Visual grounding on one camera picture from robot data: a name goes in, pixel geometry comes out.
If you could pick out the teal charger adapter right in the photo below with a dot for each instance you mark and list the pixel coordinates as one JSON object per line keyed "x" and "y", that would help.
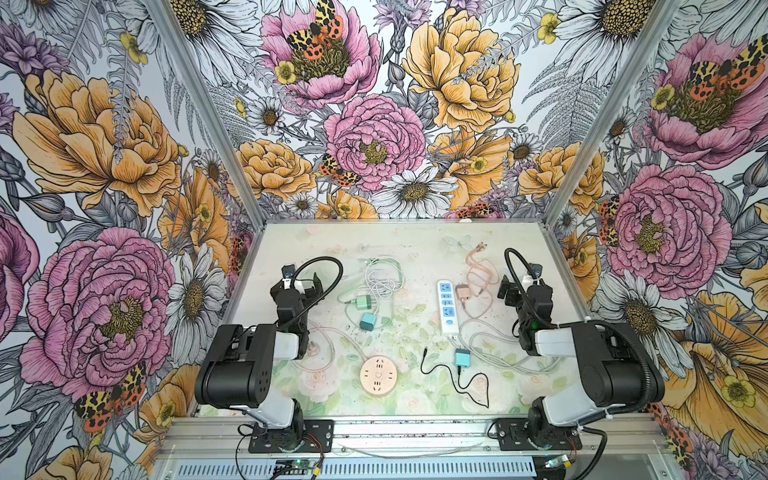
{"x": 462, "y": 358}

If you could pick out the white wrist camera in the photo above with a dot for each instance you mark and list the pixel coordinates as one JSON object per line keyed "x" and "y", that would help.
{"x": 291, "y": 279}
{"x": 532, "y": 276}

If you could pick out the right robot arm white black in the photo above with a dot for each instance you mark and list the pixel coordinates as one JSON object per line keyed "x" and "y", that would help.
{"x": 615, "y": 372}

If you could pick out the green circuit board right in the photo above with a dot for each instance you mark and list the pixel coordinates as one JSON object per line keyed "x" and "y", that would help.
{"x": 560, "y": 461}

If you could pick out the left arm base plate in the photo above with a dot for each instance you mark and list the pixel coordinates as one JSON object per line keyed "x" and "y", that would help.
{"x": 313, "y": 436}

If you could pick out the teal charger adapter left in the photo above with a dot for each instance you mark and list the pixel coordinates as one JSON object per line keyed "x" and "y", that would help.
{"x": 368, "y": 322}

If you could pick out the white blue power strip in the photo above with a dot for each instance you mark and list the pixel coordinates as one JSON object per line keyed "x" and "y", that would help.
{"x": 447, "y": 308}

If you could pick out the green circuit board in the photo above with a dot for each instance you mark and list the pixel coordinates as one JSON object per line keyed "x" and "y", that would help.
{"x": 560, "y": 461}
{"x": 295, "y": 467}

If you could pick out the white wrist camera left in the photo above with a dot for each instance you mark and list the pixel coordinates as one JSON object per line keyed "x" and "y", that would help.
{"x": 291, "y": 279}

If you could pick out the teal charger adapter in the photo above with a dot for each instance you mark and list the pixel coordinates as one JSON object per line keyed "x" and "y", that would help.
{"x": 462, "y": 358}
{"x": 368, "y": 322}

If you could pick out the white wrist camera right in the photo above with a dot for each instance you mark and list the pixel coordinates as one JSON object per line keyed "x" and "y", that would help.
{"x": 532, "y": 276}

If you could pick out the pink charger adapter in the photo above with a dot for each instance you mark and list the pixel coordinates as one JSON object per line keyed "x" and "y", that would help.
{"x": 463, "y": 292}

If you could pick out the round pink power socket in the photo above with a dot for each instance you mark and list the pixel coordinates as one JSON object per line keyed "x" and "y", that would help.
{"x": 378, "y": 376}

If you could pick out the green circuit board left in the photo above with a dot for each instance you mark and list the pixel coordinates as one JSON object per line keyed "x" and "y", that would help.
{"x": 295, "y": 467}

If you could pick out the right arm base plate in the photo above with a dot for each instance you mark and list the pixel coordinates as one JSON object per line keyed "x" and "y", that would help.
{"x": 518, "y": 434}

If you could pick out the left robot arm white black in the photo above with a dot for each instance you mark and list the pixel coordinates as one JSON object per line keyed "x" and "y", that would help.
{"x": 236, "y": 373}

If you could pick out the aluminium front rail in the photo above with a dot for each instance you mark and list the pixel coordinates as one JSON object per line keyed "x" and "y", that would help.
{"x": 217, "y": 437}

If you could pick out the green charger adapter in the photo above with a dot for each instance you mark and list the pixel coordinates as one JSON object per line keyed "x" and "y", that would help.
{"x": 363, "y": 302}

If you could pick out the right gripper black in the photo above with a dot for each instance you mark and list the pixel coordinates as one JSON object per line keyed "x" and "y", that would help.
{"x": 517, "y": 291}

